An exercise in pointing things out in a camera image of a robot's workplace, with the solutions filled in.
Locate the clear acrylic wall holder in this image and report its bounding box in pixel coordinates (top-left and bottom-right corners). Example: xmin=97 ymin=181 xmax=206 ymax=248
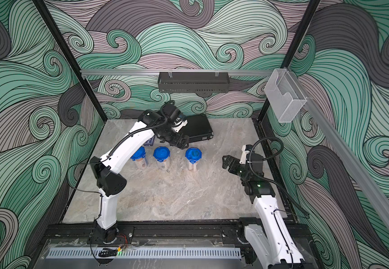
xmin=264 ymin=68 xmax=306 ymax=123

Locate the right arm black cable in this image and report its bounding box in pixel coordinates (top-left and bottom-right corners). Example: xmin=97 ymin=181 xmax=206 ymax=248
xmin=247 ymin=136 xmax=311 ymax=219

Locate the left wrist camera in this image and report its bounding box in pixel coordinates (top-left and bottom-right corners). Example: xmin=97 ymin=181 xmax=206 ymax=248
xmin=160 ymin=100 xmax=188 ymax=132

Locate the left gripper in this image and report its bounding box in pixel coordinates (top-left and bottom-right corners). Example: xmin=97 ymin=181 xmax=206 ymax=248
xmin=157 ymin=126 xmax=190 ymax=151

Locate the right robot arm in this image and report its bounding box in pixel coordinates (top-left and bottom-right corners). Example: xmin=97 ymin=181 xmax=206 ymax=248
xmin=222 ymin=154 xmax=308 ymax=269

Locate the black hard case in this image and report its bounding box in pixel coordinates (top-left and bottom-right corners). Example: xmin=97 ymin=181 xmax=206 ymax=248
xmin=181 ymin=114 xmax=213 ymax=143

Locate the blue-lid container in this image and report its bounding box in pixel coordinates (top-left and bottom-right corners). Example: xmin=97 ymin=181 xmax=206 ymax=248
xmin=131 ymin=146 xmax=148 ymax=170
xmin=153 ymin=146 xmax=170 ymax=171
xmin=185 ymin=148 xmax=202 ymax=172

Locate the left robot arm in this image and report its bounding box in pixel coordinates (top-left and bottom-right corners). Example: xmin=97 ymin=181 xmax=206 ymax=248
xmin=90 ymin=108 xmax=189 ymax=244

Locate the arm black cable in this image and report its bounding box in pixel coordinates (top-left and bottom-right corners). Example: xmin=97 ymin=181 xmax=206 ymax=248
xmin=247 ymin=136 xmax=311 ymax=219
xmin=66 ymin=161 xmax=104 ymax=216

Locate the dark blue small box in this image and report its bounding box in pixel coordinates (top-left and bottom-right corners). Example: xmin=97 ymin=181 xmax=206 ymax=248
xmin=144 ymin=136 xmax=155 ymax=146

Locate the black wall shelf tray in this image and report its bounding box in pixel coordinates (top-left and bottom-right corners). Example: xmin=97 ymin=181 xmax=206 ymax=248
xmin=157 ymin=72 xmax=230 ymax=94

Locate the white slotted cable duct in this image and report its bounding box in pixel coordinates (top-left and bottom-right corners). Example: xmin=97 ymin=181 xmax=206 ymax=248
xmin=44 ymin=247 xmax=241 ymax=260

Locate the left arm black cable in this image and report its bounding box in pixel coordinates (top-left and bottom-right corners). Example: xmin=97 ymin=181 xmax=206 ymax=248
xmin=66 ymin=161 xmax=104 ymax=216

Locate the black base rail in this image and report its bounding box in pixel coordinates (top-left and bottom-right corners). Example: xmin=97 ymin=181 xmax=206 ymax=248
xmin=39 ymin=220 xmax=313 ymax=243

